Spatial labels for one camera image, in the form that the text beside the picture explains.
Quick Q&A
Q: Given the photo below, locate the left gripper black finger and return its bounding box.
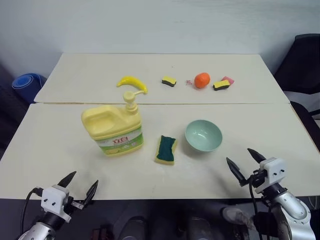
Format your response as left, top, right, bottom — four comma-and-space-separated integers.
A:
82, 179, 99, 210
57, 170, 77, 189

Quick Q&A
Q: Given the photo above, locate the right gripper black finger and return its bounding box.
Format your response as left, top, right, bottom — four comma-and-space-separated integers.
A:
247, 148, 267, 165
225, 156, 249, 188

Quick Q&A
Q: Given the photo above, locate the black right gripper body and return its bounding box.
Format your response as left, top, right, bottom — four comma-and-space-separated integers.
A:
245, 168, 268, 194

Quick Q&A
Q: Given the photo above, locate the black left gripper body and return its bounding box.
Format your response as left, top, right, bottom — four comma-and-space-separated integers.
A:
65, 192, 85, 216

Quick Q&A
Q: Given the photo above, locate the yellow detergent pump bottle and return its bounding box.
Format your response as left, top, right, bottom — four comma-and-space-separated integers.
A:
80, 90, 145, 158

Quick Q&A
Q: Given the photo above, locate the light green bowl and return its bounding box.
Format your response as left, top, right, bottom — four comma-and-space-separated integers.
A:
184, 119, 223, 153

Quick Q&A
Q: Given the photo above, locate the green and yellow sponge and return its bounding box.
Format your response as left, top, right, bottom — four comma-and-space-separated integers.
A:
153, 135, 178, 166

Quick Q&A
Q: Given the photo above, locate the small yellow black sponge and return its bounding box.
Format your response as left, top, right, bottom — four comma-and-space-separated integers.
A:
212, 80, 231, 92
161, 76, 178, 89

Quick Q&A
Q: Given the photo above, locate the pink sponge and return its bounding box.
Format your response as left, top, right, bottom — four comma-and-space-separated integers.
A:
220, 76, 235, 87

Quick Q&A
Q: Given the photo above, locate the orange fruit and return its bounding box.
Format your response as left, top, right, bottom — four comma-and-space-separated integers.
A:
194, 72, 211, 90

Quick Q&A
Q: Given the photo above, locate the black office chair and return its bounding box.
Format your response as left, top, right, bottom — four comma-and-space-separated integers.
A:
273, 33, 320, 153

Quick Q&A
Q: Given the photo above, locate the blue rolled yoga mat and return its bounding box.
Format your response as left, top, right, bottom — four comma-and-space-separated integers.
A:
11, 72, 48, 101

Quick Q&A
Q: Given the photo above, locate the yellow banana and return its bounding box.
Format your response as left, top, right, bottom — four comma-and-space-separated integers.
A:
115, 75, 149, 95

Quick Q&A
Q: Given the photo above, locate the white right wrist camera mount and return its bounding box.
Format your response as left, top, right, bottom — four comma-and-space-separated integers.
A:
259, 156, 288, 187

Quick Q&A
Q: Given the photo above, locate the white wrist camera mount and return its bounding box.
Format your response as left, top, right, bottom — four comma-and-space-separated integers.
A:
259, 156, 288, 187
40, 185, 72, 223

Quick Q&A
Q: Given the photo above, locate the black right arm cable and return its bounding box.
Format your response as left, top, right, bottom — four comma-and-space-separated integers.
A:
248, 184, 264, 240

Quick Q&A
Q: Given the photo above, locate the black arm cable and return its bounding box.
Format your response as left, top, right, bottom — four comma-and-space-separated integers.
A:
19, 186, 45, 233
248, 184, 264, 240

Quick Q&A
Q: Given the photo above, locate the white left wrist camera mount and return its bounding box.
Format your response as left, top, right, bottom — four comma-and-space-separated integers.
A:
40, 185, 72, 223

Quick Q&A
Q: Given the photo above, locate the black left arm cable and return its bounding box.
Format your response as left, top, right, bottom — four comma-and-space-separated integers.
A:
19, 186, 45, 233

